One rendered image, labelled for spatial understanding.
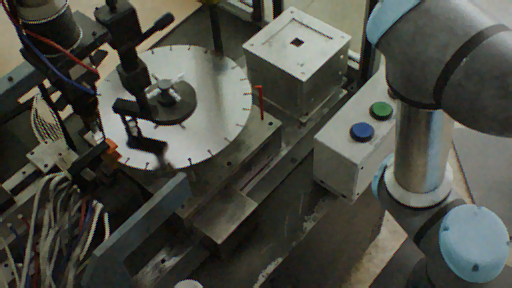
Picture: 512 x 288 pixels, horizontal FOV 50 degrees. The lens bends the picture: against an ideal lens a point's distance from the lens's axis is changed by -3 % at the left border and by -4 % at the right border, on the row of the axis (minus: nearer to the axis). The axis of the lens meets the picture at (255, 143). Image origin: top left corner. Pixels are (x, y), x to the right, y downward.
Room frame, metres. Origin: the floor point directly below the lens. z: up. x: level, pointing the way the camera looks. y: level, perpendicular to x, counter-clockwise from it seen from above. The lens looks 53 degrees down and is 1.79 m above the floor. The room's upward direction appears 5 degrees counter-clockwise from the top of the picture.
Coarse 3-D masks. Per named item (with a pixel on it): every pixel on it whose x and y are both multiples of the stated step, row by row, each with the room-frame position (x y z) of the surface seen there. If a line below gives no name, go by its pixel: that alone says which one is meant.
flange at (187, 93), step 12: (156, 84) 0.80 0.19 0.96; (180, 84) 0.80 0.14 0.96; (156, 96) 0.76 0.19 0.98; (180, 96) 0.76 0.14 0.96; (192, 96) 0.76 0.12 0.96; (168, 108) 0.73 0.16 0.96; (180, 108) 0.73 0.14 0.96; (192, 108) 0.73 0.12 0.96; (156, 120) 0.71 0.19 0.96; (168, 120) 0.71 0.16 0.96; (180, 120) 0.71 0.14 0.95
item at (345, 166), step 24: (384, 72) 0.84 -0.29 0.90; (360, 96) 0.77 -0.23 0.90; (384, 96) 0.77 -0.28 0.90; (336, 120) 0.71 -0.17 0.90; (360, 120) 0.71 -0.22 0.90; (336, 144) 0.65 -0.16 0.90; (360, 144) 0.65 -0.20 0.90; (384, 144) 0.67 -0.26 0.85; (336, 168) 0.64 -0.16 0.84; (360, 168) 0.61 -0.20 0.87; (336, 192) 0.63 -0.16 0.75; (360, 192) 0.63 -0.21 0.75
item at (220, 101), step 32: (160, 64) 0.87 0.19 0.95; (192, 64) 0.86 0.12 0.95; (224, 64) 0.85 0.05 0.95; (128, 96) 0.79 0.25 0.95; (224, 96) 0.76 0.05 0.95; (96, 128) 0.71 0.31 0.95; (160, 128) 0.69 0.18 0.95; (192, 128) 0.69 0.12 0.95; (224, 128) 0.68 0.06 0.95; (160, 160) 0.62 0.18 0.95; (192, 160) 0.61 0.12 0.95
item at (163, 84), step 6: (156, 78) 0.78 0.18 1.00; (174, 78) 0.78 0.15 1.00; (180, 78) 0.78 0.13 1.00; (162, 84) 0.76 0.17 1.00; (168, 84) 0.76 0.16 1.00; (156, 90) 0.75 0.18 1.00; (162, 90) 0.75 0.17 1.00; (168, 90) 0.75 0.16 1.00; (150, 96) 0.74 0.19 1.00; (162, 96) 0.75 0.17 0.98; (168, 96) 0.75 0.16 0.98; (174, 96) 0.73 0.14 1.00
